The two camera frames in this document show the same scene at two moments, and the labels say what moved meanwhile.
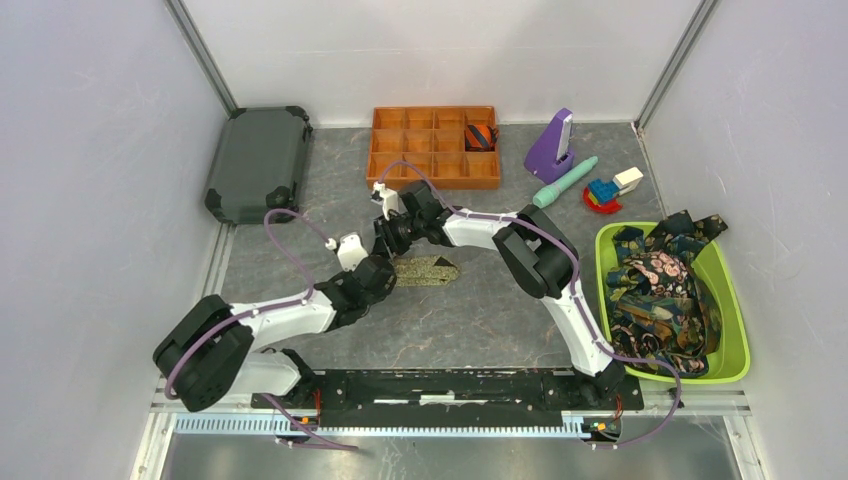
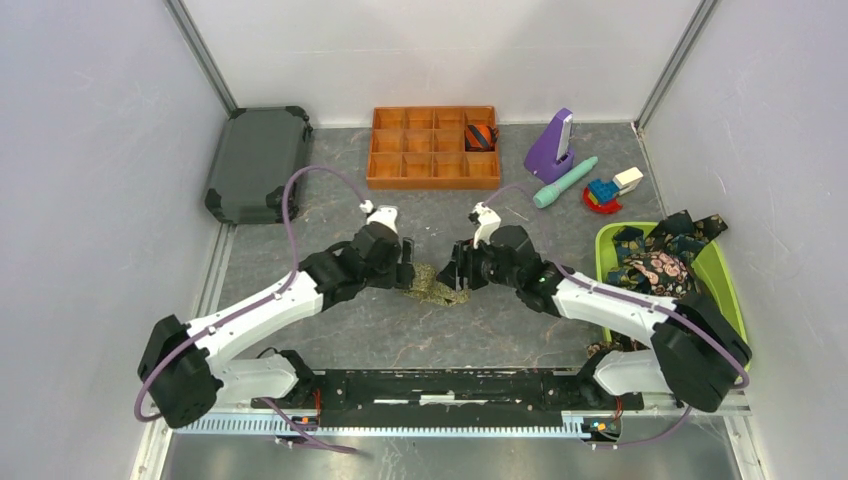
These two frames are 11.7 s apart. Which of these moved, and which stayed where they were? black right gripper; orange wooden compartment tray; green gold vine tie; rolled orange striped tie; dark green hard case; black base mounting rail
Moved: black right gripper; green gold vine tie
Stayed: rolled orange striped tie; black base mounting rail; dark green hard case; orange wooden compartment tray
